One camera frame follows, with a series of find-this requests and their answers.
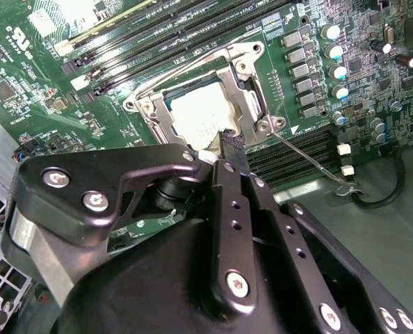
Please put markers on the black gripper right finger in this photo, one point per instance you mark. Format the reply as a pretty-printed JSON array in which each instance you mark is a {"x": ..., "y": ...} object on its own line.
[{"x": 277, "y": 222}]

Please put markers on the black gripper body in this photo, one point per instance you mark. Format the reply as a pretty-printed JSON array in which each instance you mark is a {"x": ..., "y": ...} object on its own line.
[{"x": 140, "y": 295}]

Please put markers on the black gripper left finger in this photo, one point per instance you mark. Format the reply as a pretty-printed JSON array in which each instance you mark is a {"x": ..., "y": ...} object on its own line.
[{"x": 140, "y": 163}]

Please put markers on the thin metal locking lever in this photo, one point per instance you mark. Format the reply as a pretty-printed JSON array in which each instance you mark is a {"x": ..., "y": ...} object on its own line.
[
  {"x": 192, "y": 64},
  {"x": 307, "y": 157}
]

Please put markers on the silver CPU chip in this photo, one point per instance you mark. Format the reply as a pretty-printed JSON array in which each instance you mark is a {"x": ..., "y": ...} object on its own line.
[{"x": 199, "y": 111}]

